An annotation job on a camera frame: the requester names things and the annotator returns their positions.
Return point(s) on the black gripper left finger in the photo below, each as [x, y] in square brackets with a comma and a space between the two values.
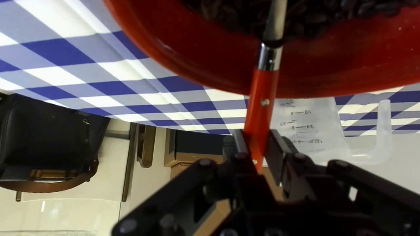
[183, 204]

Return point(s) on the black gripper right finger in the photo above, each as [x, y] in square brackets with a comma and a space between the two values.
[342, 194]

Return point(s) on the coffee beans in bowl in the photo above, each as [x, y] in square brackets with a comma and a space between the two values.
[304, 18]

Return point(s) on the black brown bag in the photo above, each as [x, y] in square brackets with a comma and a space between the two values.
[46, 148]

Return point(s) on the blue white checkered tablecloth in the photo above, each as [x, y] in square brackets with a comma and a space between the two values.
[157, 63]

